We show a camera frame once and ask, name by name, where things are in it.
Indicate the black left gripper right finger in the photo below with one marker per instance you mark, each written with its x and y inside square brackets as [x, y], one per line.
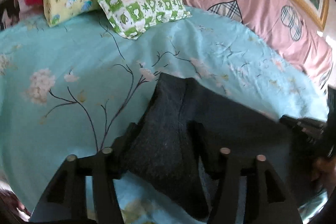
[241, 190]

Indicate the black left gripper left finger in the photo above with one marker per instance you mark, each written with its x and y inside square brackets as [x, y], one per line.
[64, 198]

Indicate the black fleece pant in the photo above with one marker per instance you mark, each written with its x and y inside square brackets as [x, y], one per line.
[162, 152]

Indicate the person's right hand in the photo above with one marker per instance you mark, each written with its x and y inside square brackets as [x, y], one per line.
[324, 170]

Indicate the teal floral bed sheet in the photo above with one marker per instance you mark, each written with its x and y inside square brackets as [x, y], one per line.
[72, 88]

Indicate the pink quilt with plaid hearts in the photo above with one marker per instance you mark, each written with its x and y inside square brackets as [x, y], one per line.
[284, 27]

